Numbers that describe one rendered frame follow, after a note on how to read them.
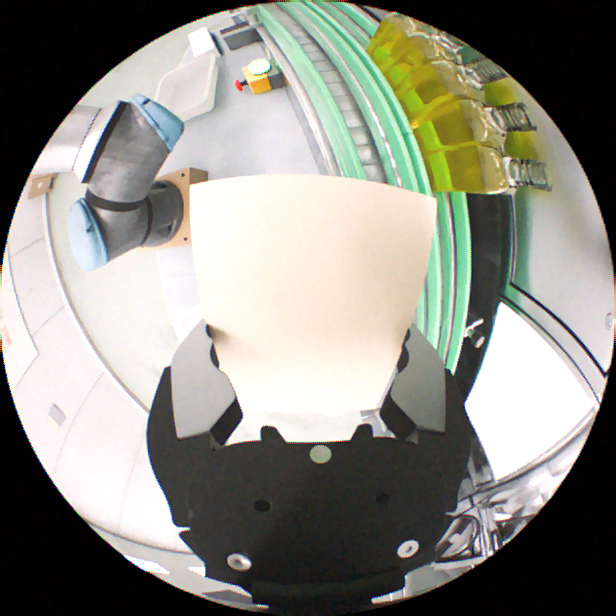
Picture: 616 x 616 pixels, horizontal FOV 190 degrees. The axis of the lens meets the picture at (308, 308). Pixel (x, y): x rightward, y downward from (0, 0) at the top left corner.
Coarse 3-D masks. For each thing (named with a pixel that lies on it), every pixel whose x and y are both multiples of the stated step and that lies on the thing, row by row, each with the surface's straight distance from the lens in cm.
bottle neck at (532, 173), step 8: (512, 160) 24; (520, 160) 23; (528, 160) 23; (536, 160) 23; (512, 168) 23; (520, 168) 23; (528, 168) 22; (536, 168) 22; (544, 168) 24; (512, 176) 23; (520, 176) 23; (528, 176) 22; (536, 176) 22; (544, 176) 22; (520, 184) 24; (528, 184) 23; (536, 184) 22; (544, 184) 22
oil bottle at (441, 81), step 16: (432, 64) 28; (448, 64) 27; (416, 80) 31; (432, 80) 28; (448, 80) 26; (464, 80) 26; (400, 96) 34; (416, 96) 31; (432, 96) 28; (448, 96) 27; (464, 96) 27; (480, 96) 28; (416, 112) 31
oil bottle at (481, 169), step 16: (432, 160) 30; (448, 160) 28; (464, 160) 26; (480, 160) 24; (496, 160) 23; (432, 176) 31; (448, 176) 28; (464, 176) 26; (480, 176) 24; (496, 176) 23; (480, 192) 25; (496, 192) 24; (512, 192) 25
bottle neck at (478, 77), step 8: (480, 56) 27; (464, 64) 27; (472, 64) 26; (480, 64) 26; (488, 64) 25; (496, 64) 27; (464, 72) 27; (472, 72) 26; (480, 72) 26; (488, 72) 25; (496, 72) 25; (504, 72) 27; (472, 80) 27; (480, 80) 26; (488, 80) 26; (496, 80) 26
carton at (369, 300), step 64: (192, 192) 10; (256, 192) 9; (320, 192) 9; (384, 192) 10; (256, 256) 9; (320, 256) 9; (384, 256) 10; (256, 320) 11; (320, 320) 10; (384, 320) 11; (256, 384) 14; (320, 384) 14; (384, 384) 16
